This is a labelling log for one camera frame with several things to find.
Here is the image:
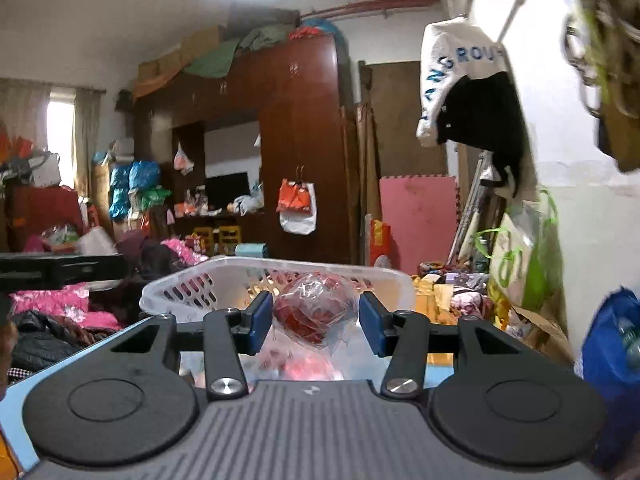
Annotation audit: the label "leaning metal poles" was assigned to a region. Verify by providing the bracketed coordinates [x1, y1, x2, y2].
[449, 149, 502, 272]

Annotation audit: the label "blue woven bag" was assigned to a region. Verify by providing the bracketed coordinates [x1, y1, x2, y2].
[574, 287, 640, 472]

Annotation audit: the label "green cloth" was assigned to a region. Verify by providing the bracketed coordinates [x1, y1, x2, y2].
[182, 25, 297, 80]

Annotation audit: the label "red covered cabinet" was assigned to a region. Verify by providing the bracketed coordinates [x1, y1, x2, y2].
[4, 184, 84, 254]

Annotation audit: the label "yellow stool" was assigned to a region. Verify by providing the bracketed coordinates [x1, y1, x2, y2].
[193, 227, 216, 256]
[218, 225, 242, 255]

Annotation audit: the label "blurred patterned cloth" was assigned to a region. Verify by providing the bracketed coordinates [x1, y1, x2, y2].
[561, 0, 640, 175]

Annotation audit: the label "green white shopping bag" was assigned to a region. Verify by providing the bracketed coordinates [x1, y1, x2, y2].
[474, 189, 565, 312]

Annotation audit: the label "dark maroon garment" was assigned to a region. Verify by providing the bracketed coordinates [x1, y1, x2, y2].
[115, 230, 182, 282]

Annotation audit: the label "person's left forearm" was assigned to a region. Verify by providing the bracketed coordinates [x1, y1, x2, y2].
[0, 292, 19, 403]

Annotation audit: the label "brown wooden board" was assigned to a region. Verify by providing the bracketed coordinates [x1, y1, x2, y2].
[357, 60, 449, 267]

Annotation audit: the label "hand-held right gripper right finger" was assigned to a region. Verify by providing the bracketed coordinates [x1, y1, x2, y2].
[359, 291, 532, 402]

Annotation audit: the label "white plastic basket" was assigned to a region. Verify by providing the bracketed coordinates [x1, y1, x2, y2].
[139, 255, 417, 376]

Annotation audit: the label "red item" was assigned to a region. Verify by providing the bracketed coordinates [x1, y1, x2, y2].
[271, 272, 361, 352]

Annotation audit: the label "orange white shopping bag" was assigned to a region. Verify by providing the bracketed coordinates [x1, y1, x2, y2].
[276, 178, 317, 235]

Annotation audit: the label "black quilted jacket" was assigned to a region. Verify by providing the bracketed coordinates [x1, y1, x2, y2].
[10, 309, 93, 374]

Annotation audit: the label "brown wooden wardrobe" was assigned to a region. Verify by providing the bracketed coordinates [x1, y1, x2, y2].
[132, 35, 362, 267]

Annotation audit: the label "red ceiling pipe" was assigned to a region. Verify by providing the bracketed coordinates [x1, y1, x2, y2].
[299, 0, 442, 19]

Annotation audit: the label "small white plastic bag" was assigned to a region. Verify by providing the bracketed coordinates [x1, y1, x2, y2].
[173, 142, 195, 176]

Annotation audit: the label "black television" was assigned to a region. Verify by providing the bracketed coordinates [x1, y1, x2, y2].
[205, 172, 250, 210]

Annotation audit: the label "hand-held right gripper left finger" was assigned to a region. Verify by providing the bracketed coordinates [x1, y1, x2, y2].
[107, 291, 274, 402]

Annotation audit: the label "clear bag with pink contents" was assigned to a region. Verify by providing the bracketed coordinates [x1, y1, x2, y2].
[247, 330, 383, 385]

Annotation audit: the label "bright window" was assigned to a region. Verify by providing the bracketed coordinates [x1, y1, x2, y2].
[47, 97, 76, 189]

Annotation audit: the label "pink foam mat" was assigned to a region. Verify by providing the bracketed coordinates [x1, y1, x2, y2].
[378, 175, 460, 277]

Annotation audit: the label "red yellow sack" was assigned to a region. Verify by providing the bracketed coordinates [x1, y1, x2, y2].
[368, 217, 392, 267]

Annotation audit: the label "white lettered cloth bag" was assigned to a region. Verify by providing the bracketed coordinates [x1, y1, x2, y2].
[416, 16, 512, 149]

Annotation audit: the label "beige curtain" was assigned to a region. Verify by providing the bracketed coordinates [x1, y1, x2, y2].
[0, 79, 52, 148]
[73, 87, 104, 197]

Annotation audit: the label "black hanging garment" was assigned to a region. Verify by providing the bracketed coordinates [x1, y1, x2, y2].
[435, 72, 532, 201]

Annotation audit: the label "blue plastic bag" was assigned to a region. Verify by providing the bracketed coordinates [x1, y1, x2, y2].
[128, 160, 162, 193]
[108, 164, 132, 219]

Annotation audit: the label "cardboard boxes on wardrobe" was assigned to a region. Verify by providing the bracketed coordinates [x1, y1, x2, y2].
[136, 25, 227, 88]

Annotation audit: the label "yellow blanket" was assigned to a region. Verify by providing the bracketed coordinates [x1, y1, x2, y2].
[412, 275, 502, 333]

